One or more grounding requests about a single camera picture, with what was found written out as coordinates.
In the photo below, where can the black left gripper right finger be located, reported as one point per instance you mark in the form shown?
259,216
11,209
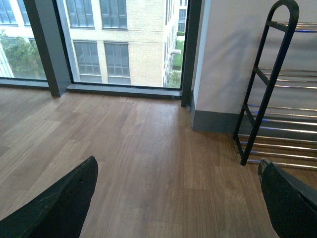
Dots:
291,204

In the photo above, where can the black metal shoe rack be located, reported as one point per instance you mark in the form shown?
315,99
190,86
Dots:
278,118

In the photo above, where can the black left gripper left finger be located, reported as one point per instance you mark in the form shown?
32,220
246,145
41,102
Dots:
59,211

